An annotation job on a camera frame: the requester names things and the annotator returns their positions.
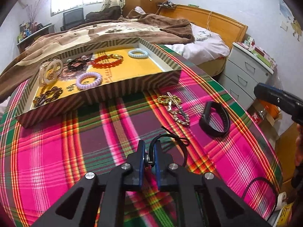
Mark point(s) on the white floral pillow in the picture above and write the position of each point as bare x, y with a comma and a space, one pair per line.
203, 45

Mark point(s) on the white drawer cabinet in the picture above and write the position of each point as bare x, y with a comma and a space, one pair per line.
246, 75

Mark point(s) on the black wristband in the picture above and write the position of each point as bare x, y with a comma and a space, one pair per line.
213, 131

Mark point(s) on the white tape roll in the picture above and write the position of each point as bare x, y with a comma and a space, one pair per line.
280, 199

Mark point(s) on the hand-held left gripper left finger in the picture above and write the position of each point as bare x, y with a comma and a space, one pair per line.
141, 165

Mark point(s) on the assorted bottles and boxes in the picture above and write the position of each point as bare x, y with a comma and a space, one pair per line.
27, 29

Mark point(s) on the striped cardboard box tray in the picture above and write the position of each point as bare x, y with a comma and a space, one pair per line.
142, 82

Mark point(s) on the translucent beige hair claw clip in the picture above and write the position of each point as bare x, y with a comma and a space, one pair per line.
45, 73

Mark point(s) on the dark brown sofa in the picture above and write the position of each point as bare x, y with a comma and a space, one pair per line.
104, 14

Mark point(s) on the wall map poster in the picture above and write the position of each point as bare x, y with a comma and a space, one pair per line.
293, 21

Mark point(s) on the wooden bed frame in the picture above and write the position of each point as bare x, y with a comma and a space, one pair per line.
224, 23

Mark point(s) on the black television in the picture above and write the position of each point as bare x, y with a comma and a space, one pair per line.
73, 17

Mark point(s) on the orange box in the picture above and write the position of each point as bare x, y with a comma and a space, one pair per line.
272, 108

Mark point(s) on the boxes on cabinet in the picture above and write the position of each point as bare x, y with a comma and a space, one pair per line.
258, 49

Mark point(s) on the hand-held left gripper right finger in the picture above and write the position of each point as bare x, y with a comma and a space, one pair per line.
157, 170

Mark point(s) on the brown paw print blanket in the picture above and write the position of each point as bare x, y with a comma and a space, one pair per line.
94, 33

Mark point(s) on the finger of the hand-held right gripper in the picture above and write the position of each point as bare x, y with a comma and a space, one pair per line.
269, 93

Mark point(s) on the desk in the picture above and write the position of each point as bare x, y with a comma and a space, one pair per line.
35, 36

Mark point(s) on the pink green plaid cloth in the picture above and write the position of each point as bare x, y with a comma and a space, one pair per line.
59, 146

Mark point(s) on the pink flower branches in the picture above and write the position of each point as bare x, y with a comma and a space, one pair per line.
33, 11

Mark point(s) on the power strip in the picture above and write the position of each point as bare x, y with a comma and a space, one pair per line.
167, 4

